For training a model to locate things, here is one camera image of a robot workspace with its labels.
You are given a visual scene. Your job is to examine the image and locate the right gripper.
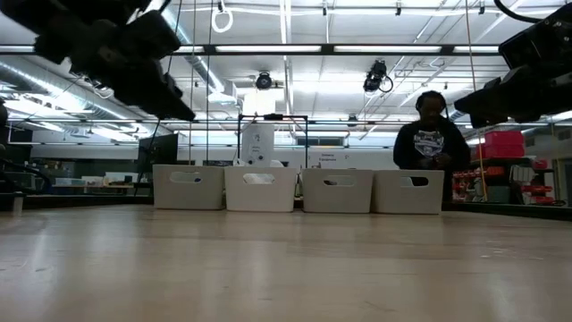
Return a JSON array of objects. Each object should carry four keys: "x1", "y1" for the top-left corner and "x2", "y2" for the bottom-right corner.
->
[{"x1": 454, "y1": 6, "x2": 572, "y2": 130}]

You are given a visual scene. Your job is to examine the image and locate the silver ceiling duct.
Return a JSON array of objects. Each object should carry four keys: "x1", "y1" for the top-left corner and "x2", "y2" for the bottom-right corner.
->
[{"x1": 160, "y1": 8, "x2": 227, "y2": 95}]

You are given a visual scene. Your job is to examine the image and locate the metal bin shelf rack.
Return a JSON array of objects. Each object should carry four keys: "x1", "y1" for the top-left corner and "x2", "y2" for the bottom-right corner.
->
[{"x1": 450, "y1": 156, "x2": 572, "y2": 208}]

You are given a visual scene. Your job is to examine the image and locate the black monitor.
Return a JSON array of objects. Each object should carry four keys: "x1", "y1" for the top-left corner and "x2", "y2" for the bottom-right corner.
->
[{"x1": 137, "y1": 132, "x2": 180, "y2": 174}]

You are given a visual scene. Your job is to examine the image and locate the white hanging ring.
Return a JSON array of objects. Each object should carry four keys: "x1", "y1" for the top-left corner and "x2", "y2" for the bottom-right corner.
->
[{"x1": 210, "y1": 6, "x2": 234, "y2": 35}]

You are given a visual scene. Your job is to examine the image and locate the red storage bin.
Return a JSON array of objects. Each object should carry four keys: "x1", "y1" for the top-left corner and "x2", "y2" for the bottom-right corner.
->
[
  {"x1": 475, "y1": 143, "x2": 526, "y2": 159},
  {"x1": 484, "y1": 130, "x2": 525, "y2": 147}
]

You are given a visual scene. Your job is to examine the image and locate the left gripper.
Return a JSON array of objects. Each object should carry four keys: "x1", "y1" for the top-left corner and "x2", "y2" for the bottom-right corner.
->
[{"x1": 69, "y1": 9, "x2": 197, "y2": 123}]

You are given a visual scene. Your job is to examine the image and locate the grey plastic storage bin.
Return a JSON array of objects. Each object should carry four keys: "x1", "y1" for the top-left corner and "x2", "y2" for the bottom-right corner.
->
[
  {"x1": 301, "y1": 167, "x2": 375, "y2": 215},
  {"x1": 371, "y1": 169, "x2": 446, "y2": 216},
  {"x1": 152, "y1": 164, "x2": 226, "y2": 211}
]

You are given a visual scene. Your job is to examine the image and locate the black metal stand frame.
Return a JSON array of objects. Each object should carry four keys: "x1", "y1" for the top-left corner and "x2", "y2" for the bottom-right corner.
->
[{"x1": 236, "y1": 114, "x2": 310, "y2": 174}]

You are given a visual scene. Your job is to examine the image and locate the white pillar sign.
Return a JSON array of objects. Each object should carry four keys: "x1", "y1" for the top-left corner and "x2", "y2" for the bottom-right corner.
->
[{"x1": 240, "y1": 91, "x2": 276, "y2": 167}]

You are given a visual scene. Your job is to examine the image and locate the white plastic storage bin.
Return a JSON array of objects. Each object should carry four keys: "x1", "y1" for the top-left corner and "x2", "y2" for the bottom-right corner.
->
[{"x1": 223, "y1": 165, "x2": 299, "y2": 214}]

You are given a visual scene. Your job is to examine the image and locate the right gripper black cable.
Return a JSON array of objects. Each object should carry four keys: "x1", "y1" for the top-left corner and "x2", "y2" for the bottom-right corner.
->
[{"x1": 493, "y1": 0, "x2": 543, "y2": 24}]

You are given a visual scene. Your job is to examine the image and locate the person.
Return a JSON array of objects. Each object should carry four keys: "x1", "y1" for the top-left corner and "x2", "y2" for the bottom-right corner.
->
[{"x1": 391, "y1": 89, "x2": 473, "y2": 202}]

